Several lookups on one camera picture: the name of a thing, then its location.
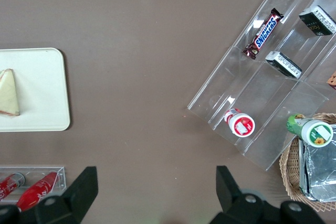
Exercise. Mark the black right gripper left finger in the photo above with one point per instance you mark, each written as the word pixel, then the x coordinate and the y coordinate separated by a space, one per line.
pixel 76 197

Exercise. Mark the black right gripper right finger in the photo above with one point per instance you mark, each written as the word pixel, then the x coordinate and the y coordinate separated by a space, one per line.
pixel 233 205

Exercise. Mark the triangular sandwich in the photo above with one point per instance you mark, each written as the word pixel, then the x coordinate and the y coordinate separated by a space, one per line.
pixel 9 93

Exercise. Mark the light tan wicker basket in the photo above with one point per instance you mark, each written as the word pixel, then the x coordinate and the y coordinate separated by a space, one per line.
pixel 288 171

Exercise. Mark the cream plastic serving tray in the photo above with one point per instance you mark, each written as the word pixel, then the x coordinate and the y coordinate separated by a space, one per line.
pixel 42 90

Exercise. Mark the clear acrylic bottle rack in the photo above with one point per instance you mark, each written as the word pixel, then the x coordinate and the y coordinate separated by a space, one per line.
pixel 61 179

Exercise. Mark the red cola bottle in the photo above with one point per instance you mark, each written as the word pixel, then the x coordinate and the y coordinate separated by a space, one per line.
pixel 36 191
pixel 9 184

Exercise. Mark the red-lidded white yogurt bottle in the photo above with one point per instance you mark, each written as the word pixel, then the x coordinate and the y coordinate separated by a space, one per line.
pixel 240 125

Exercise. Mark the silver foil packet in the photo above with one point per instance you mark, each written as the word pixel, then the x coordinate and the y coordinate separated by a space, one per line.
pixel 321 171

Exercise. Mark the green-lidded drink bottle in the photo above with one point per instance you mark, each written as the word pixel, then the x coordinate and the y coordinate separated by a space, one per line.
pixel 315 132

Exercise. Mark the clear acrylic tiered display stand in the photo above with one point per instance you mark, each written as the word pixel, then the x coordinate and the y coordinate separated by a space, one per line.
pixel 262 98

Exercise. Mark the black and white snack box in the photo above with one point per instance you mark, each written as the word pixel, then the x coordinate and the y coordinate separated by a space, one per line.
pixel 317 20
pixel 283 64

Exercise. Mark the chocolate chip cookie package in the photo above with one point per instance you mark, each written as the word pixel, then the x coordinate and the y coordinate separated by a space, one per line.
pixel 333 79

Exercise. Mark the Snickers chocolate bar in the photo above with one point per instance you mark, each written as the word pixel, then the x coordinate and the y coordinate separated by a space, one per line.
pixel 265 33

